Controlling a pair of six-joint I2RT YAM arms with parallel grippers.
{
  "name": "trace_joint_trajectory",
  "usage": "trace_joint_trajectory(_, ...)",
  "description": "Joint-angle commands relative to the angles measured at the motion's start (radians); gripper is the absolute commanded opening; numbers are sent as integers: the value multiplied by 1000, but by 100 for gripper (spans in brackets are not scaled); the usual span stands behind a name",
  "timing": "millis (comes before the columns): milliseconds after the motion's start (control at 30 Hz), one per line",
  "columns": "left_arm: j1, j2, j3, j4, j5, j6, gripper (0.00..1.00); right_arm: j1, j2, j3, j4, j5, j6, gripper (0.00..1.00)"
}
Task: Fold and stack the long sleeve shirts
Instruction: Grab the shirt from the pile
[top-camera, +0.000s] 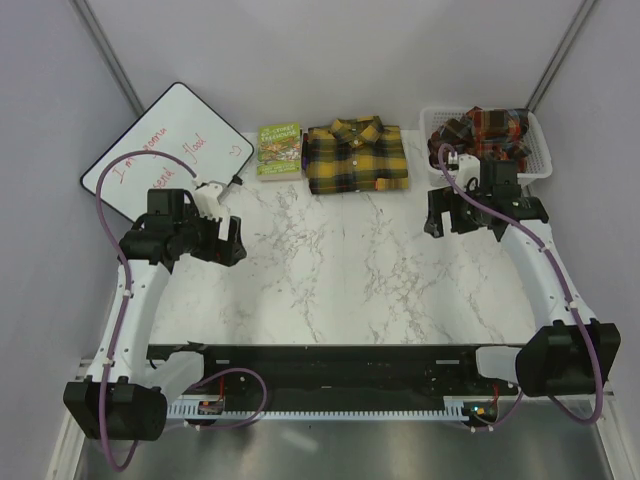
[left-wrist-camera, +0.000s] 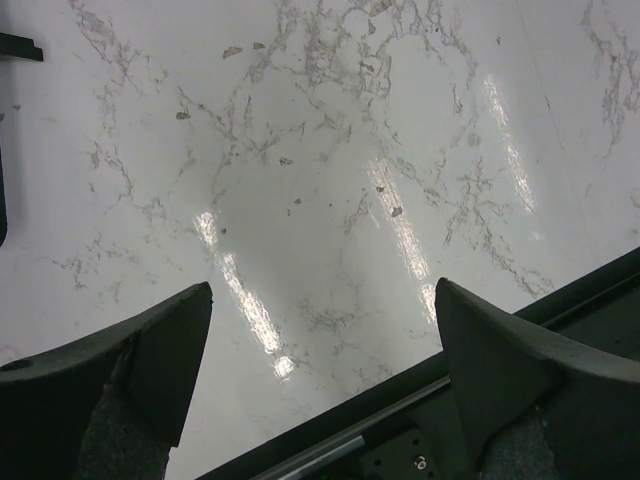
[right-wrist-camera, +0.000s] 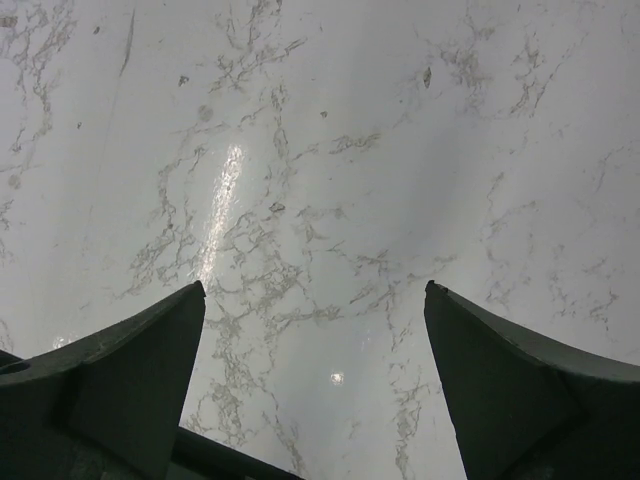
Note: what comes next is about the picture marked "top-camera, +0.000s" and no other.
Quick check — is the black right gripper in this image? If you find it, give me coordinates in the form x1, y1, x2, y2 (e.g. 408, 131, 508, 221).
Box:
424, 181, 492, 237

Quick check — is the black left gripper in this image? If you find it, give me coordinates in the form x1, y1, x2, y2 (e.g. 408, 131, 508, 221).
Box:
174, 204, 245, 267

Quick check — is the red brown plaid shirt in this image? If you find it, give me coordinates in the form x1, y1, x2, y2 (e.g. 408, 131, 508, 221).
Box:
427, 107, 531, 173

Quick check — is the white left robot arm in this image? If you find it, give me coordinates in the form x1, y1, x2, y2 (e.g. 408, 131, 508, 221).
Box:
63, 183, 247, 441

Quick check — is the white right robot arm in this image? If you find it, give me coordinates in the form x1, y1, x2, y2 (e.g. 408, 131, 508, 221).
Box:
424, 154, 621, 397

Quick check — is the folded yellow plaid shirt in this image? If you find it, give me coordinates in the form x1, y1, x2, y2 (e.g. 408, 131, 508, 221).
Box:
305, 116, 409, 195

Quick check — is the white dry-erase board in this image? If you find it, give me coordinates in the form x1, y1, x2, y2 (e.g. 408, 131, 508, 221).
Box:
80, 82, 254, 221

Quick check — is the green treehouse book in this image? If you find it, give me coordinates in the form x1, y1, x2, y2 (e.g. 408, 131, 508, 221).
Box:
256, 123, 302, 181

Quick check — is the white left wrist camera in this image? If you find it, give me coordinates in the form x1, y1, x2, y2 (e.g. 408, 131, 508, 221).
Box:
193, 183, 223, 221

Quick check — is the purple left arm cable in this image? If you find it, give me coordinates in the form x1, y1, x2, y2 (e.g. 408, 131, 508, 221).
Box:
94, 151, 201, 472

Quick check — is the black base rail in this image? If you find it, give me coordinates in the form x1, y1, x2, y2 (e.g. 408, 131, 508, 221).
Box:
147, 343, 517, 413

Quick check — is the white slotted cable duct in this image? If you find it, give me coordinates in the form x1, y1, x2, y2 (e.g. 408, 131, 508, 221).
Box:
167, 397, 469, 422

